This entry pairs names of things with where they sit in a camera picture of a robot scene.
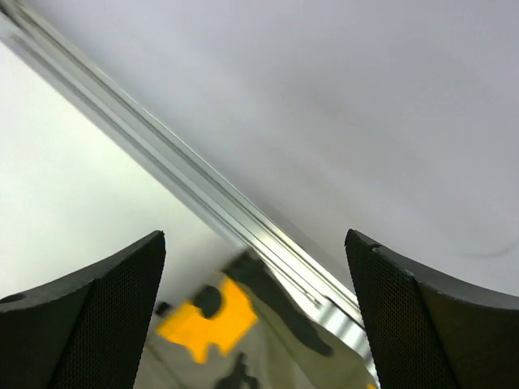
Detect aluminium frame post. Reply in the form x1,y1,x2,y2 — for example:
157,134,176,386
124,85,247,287
1,1,375,370

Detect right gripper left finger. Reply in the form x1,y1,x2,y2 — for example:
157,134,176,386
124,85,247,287
1,231,165,388

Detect camouflage trousers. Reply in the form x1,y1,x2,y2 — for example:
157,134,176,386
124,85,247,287
135,250,376,389

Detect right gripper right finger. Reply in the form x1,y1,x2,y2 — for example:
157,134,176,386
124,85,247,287
345,229,518,389

